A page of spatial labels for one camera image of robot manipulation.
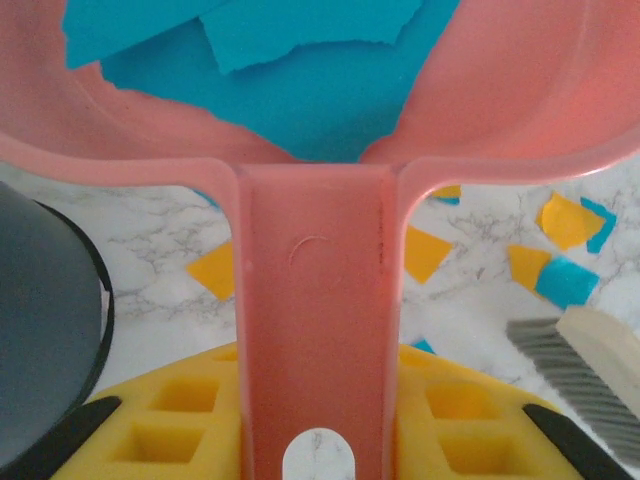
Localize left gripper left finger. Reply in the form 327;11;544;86
19;343;245;480

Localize pink plastic dustpan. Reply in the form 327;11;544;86
0;0;640;480

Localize dark blue waste bin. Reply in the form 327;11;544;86
0;180;115;480

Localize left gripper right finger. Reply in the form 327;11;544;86
394;343;637;480

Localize cream hand brush grey bristles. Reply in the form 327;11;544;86
505;305;640;459

